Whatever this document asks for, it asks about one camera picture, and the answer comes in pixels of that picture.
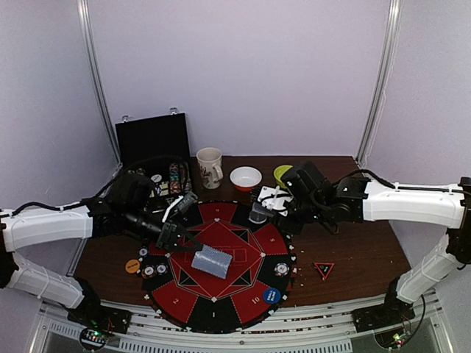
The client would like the black red triangular marker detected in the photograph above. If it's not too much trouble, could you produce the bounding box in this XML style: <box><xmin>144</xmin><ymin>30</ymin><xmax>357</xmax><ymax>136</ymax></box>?
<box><xmin>314</xmin><ymin>263</ymin><xmax>335</xmax><ymax>281</ymax></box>

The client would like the blue small blind button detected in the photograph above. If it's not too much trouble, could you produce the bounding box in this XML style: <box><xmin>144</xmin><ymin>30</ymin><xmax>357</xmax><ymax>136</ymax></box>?
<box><xmin>263</xmin><ymin>288</ymin><xmax>281</xmax><ymax>305</ymax></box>

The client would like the orange big blind button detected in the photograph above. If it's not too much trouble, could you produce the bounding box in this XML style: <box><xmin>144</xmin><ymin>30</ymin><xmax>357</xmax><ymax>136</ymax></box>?
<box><xmin>125</xmin><ymin>259</ymin><xmax>141</xmax><ymax>274</ymax></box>

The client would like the aluminium frame post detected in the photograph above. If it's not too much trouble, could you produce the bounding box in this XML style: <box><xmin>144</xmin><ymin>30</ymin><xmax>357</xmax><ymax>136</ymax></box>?
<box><xmin>77</xmin><ymin>0</ymin><xmax>121</xmax><ymax>165</ymax></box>
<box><xmin>355</xmin><ymin>0</ymin><xmax>403</xmax><ymax>167</ymax></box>

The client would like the white dealer chip in case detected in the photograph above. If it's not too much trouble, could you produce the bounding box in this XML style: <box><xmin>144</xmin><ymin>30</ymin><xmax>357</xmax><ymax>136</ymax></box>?
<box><xmin>150</xmin><ymin>174</ymin><xmax>162</xmax><ymax>182</ymax></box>

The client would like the clear dealer button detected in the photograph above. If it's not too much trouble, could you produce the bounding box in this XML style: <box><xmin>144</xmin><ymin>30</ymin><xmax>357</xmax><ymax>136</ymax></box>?
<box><xmin>249</xmin><ymin>210</ymin><xmax>267</xmax><ymax>224</ymax></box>

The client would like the black poker chip case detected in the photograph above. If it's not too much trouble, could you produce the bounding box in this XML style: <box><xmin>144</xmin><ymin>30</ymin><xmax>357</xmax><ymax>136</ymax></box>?
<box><xmin>115</xmin><ymin>113</ymin><xmax>193</xmax><ymax>211</ymax></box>

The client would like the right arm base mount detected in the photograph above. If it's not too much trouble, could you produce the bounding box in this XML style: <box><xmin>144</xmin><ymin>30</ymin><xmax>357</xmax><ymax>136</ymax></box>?
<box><xmin>352</xmin><ymin>301</ymin><xmax>416</xmax><ymax>332</ymax></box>

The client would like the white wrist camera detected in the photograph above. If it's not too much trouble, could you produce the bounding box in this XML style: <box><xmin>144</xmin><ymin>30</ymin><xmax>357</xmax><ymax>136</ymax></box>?
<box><xmin>162</xmin><ymin>191</ymin><xmax>198</xmax><ymax>223</ymax></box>
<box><xmin>251</xmin><ymin>186</ymin><xmax>293</xmax><ymax>217</ymax></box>

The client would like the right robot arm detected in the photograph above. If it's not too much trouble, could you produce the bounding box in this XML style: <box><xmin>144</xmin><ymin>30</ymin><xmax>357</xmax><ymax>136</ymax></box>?
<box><xmin>258</xmin><ymin>162</ymin><xmax>470</xmax><ymax>325</ymax></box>

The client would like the lime green bowl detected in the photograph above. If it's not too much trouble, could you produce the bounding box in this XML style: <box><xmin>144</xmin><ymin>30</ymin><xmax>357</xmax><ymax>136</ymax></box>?
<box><xmin>273</xmin><ymin>165</ymin><xmax>292</xmax><ymax>189</ymax></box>

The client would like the grey card deck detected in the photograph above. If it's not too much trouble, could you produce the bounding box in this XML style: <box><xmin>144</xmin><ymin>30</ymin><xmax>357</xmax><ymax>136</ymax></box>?
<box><xmin>191</xmin><ymin>245</ymin><xmax>233</xmax><ymax>279</ymax></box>

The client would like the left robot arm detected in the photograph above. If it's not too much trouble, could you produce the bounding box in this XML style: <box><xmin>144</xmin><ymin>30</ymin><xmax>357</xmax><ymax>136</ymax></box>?
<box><xmin>1</xmin><ymin>174</ymin><xmax>198</xmax><ymax>327</ymax></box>

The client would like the white floral ceramic mug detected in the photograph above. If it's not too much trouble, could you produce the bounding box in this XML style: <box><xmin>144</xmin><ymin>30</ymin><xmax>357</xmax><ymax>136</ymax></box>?
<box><xmin>196</xmin><ymin>147</ymin><xmax>224</xmax><ymax>190</ymax></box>

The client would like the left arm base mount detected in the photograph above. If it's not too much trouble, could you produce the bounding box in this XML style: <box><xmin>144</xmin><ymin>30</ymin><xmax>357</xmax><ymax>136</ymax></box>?
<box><xmin>66</xmin><ymin>303</ymin><xmax>132</xmax><ymax>334</ymax></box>

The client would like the left aluminium frame post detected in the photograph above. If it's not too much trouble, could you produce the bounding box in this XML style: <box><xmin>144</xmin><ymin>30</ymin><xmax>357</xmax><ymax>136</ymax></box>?
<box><xmin>77</xmin><ymin>0</ymin><xmax>121</xmax><ymax>165</ymax></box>

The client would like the right aluminium frame post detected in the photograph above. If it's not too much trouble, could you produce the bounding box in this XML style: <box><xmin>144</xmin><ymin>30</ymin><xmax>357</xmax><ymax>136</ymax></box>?
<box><xmin>355</xmin><ymin>0</ymin><xmax>403</xmax><ymax>167</ymax></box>

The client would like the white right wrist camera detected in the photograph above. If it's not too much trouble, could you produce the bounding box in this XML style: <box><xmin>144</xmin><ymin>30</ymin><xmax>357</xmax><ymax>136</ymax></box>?
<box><xmin>251</xmin><ymin>186</ymin><xmax>293</xmax><ymax>217</ymax></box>

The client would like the aluminium front rail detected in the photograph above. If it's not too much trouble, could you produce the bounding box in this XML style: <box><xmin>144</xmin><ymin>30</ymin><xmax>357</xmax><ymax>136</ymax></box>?
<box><xmin>29</xmin><ymin>290</ymin><xmax>453</xmax><ymax>353</ymax></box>

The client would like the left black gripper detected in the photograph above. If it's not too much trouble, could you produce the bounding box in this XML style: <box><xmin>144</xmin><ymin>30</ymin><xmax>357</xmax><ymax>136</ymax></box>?
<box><xmin>124</xmin><ymin>205</ymin><xmax>202</xmax><ymax>252</ymax></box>

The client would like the left black cable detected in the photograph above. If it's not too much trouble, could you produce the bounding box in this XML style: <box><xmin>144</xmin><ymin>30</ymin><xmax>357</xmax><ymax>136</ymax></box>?
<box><xmin>7</xmin><ymin>156</ymin><xmax>188</xmax><ymax>218</ymax></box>

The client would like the round red black poker mat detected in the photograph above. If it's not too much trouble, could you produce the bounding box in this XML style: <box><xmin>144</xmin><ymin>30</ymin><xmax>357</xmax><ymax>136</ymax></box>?
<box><xmin>140</xmin><ymin>202</ymin><xmax>297</xmax><ymax>333</ymax></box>

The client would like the white orange bowl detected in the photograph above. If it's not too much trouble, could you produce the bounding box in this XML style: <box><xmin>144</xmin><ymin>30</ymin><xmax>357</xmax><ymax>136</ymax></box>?
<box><xmin>230</xmin><ymin>166</ymin><xmax>262</xmax><ymax>192</ymax></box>

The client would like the stack of poker chips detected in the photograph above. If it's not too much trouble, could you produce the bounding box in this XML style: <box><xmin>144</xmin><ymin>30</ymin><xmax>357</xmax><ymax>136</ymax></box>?
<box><xmin>274</xmin><ymin>263</ymin><xmax>290</xmax><ymax>277</ymax></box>

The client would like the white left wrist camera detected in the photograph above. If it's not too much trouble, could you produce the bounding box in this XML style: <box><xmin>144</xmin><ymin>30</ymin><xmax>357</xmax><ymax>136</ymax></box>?
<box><xmin>162</xmin><ymin>191</ymin><xmax>198</xmax><ymax>223</ymax></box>

